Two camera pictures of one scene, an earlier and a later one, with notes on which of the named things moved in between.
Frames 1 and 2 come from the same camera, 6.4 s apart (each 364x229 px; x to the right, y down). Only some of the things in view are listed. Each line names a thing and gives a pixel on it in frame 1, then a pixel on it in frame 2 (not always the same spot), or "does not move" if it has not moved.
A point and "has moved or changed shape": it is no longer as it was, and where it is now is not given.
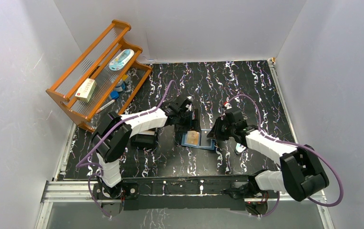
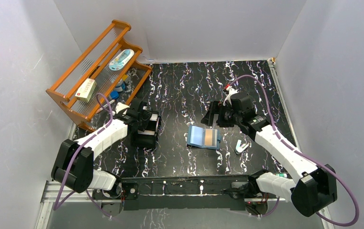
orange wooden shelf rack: (103, 81) does not move
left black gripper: (187, 120) to (148, 127)
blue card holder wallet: (206, 143) has moved or changed shape
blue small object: (114, 94) does not move
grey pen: (106, 105) does not move
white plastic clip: (240, 149) does not move
